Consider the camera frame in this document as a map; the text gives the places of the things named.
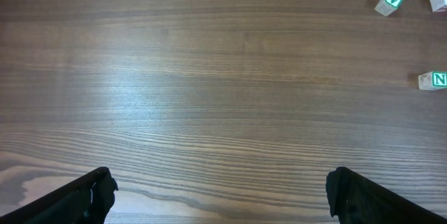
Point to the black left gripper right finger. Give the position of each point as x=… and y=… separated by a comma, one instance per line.
x=355, y=199

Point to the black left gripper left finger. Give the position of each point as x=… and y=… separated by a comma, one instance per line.
x=86, y=200

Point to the white red picture block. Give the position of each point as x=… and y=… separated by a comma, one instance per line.
x=438, y=6

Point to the green V letter block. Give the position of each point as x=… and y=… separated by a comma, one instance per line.
x=387, y=7

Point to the green N letter block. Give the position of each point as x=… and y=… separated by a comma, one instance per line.
x=432, y=80

